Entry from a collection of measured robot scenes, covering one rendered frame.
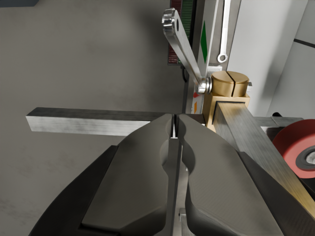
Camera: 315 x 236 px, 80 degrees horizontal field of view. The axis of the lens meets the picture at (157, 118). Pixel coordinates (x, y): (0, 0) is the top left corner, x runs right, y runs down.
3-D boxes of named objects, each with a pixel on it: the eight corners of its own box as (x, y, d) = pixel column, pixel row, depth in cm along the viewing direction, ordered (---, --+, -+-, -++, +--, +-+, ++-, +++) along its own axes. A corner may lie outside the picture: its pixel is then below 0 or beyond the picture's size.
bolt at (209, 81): (185, 101, 40) (196, 92, 26) (186, 90, 40) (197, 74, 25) (194, 102, 40) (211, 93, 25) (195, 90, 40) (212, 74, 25)
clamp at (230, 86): (197, 141, 35) (200, 160, 31) (208, 69, 28) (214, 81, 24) (227, 143, 35) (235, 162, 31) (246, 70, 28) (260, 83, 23)
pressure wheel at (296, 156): (247, 132, 36) (275, 180, 26) (259, 93, 32) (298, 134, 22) (290, 134, 36) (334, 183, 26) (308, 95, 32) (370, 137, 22)
